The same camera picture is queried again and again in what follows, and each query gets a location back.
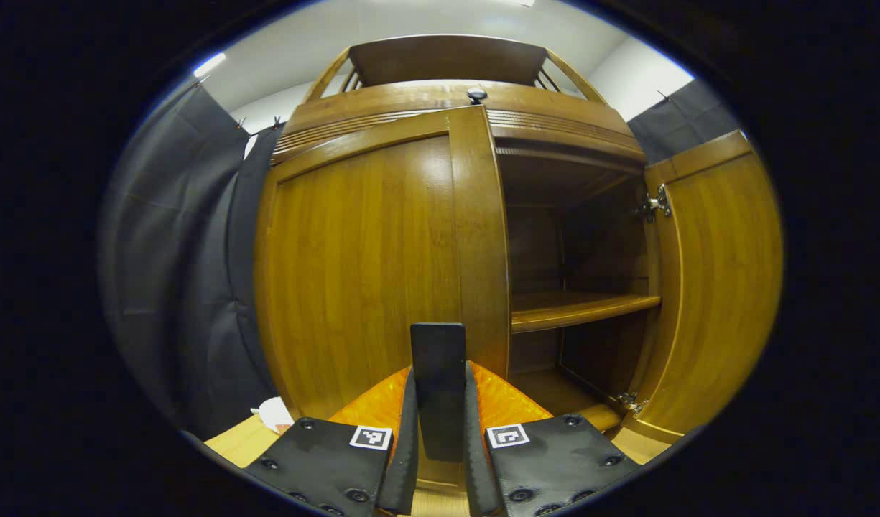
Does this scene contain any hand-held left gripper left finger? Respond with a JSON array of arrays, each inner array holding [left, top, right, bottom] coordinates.
[[242, 366, 420, 516]]

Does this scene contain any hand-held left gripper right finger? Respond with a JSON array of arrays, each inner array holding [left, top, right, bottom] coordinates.
[[463, 361, 642, 516]]

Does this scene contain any black door handle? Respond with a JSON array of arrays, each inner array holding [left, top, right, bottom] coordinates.
[[409, 322, 467, 462]]

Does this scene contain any wooden shoe cabinet door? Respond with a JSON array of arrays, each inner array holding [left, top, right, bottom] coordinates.
[[623, 129, 784, 444], [254, 106, 512, 489]]

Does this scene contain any wooden double-door shoe cabinet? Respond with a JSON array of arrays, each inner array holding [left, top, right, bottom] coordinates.
[[271, 34, 663, 432]]

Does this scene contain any wooden cabinet drawer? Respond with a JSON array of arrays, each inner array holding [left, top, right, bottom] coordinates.
[[271, 80, 647, 167]]

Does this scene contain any white packet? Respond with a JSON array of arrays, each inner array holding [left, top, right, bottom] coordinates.
[[251, 396, 295, 435]]

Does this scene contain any wooden inner shelf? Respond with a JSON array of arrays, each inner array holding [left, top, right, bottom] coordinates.
[[510, 291, 662, 334]]

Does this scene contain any black backdrop cloth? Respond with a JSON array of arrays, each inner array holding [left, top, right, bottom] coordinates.
[[98, 78, 742, 439]]

